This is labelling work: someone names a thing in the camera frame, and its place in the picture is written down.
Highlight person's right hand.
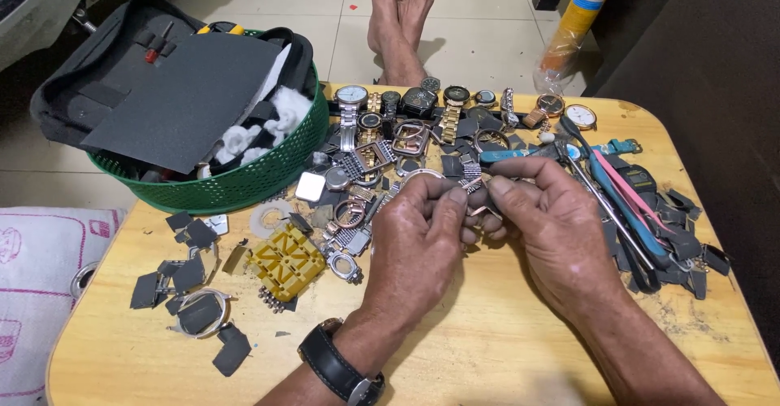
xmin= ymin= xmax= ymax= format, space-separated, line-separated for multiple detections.
xmin=477 ymin=156 xmax=633 ymax=329

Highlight person's bare foot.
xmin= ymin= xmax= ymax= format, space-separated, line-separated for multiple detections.
xmin=396 ymin=0 xmax=441 ymax=50
xmin=367 ymin=0 xmax=408 ymax=59

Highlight thin silver bezel ring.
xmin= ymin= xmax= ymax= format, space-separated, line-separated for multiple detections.
xmin=473 ymin=128 xmax=511 ymax=154

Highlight rose gold watch brown dial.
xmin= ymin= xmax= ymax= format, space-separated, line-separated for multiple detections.
xmin=522 ymin=92 xmax=568 ymax=131

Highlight green plastic basket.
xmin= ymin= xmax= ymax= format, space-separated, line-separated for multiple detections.
xmin=85 ymin=28 xmax=331 ymax=215

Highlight silver watch bracelet segment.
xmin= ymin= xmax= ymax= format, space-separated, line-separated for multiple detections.
xmin=458 ymin=171 xmax=486 ymax=195

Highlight pink tweezers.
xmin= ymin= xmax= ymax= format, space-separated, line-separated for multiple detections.
xmin=590 ymin=148 xmax=674 ymax=236

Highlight black digital watch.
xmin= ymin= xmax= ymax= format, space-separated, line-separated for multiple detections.
xmin=622 ymin=163 xmax=659 ymax=196

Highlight white plastic ring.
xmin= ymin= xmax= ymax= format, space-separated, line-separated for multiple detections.
xmin=249 ymin=199 xmax=295 ymax=240

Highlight silver bracelet watch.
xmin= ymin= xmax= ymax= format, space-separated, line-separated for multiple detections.
xmin=500 ymin=87 xmax=520 ymax=131

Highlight blue handled pliers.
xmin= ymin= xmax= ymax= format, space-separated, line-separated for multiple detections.
xmin=559 ymin=115 xmax=672 ymax=269

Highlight black fabric tool bag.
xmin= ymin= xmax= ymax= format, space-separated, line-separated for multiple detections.
xmin=29 ymin=0 xmax=318 ymax=181

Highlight yellow handled pliers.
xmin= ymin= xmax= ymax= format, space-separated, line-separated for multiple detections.
xmin=195 ymin=21 xmax=246 ymax=36

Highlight red tipped small tool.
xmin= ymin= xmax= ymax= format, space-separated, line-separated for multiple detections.
xmin=144 ymin=21 xmax=176 ymax=65

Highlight dark grey sandpaper sheet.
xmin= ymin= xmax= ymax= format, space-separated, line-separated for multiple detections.
xmin=80 ymin=31 xmax=284 ymax=175

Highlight large silver watch case ring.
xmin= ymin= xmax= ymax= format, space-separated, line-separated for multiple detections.
xmin=167 ymin=288 xmax=234 ymax=340

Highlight metal rod screwdriver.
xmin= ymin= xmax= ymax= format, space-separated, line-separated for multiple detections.
xmin=563 ymin=150 xmax=659 ymax=273

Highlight white cotton wad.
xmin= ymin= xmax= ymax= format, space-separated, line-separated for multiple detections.
xmin=214 ymin=85 xmax=314 ymax=166

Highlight rose gold watch clasp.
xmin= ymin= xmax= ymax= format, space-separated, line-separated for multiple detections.
xmin=466 ymin=204 xmax=504 ymax=221

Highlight yellow spray can in plastic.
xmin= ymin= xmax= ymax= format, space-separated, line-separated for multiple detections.
xmin=533 ymin=0 xmax=625 ymax=95

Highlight black watch display bar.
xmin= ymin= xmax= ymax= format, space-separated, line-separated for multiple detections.
xmin=328 ymin=98 xmax=525 ymax=123

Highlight black leather strap wristwatch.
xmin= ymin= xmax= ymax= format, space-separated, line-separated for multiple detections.
xmin=297 ymin=317 xmax=386 ymax=406

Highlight white vehicle body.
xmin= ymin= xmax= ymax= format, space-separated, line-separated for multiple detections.
xmin=0 ymin=0 xmax=128 ymax=73

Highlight rose gold rectangular watch case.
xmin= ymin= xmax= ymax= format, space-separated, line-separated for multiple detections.
xmin=353 ymin=139 xmax=398 ymax=174

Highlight silver watch with white dial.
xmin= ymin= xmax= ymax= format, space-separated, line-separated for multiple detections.
xmin=333 ymin=84 xmax=371 ymax=152

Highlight scattered grey sandpaper pieces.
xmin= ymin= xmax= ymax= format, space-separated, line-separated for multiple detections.
xmin=129 ymin=210 xmax=253 ymax=378
xmin=600 ymin=150 xmax=732 ymax=301

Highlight brass coloured metal piece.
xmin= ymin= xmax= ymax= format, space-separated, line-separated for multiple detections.
xmin=221 ymin=244 xmax=252 ymax=276

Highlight yellow plastic watch case holder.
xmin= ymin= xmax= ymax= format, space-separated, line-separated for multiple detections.
xmin=245 ymin=223 xmax=327 ymax=303

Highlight white sack with pink print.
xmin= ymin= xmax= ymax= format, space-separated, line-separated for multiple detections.
xmin=0 ymin=206 xmax=128 ymax=406

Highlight rose gold square watch case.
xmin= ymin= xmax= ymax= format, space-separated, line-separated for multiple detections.
xmin=390 ymin=118 xmax=432 ymax=158

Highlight gold bracelet watch dark dial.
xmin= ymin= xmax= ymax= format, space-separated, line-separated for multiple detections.
xmin=439 ymin=85 xmax=472 ymax=146

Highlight silver watch case with lugs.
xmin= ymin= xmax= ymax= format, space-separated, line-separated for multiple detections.
xmin=322 ymin=246 xmax=365 ymax=285

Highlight grey round watch case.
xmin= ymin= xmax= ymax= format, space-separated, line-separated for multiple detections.
xmin=323 ymin=166 xmax=352 ymax=193

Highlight turquoise watch strap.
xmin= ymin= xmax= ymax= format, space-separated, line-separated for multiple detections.
xmin=594 ymin=138 xmax=644 ymax=157

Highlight gold watch head white dial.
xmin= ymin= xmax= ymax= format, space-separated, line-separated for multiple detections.
xmin=563 ymin=103 xmax=598 ymax=131

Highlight white square watch case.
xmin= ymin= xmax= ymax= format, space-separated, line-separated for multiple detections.
xmin=295 ymin=171 xmax=327 ymax=203

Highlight black square watch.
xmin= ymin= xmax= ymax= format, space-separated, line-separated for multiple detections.
xmin=400 ymin=87 xmax=441 ymax=119

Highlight silver round bezel ring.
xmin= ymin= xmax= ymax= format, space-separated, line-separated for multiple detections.
xmin=399 ymin=167 xmax=449 ymax=189

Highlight rose gold round bezel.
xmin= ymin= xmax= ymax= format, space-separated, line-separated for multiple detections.
xmin=332 ymin=198 xmax=368 ymax=230

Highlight gold watch with black dial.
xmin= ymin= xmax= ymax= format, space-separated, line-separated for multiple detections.
xmin=356 ymin=92 xmax=385 ymax=146

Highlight person's left hand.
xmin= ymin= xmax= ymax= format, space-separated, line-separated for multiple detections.
xmin=360 ymin=174 xmax=488 ymax=364

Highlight black round watch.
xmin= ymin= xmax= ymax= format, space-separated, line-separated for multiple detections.
xmin=380 ymin=90 xmax=403 ymax=141

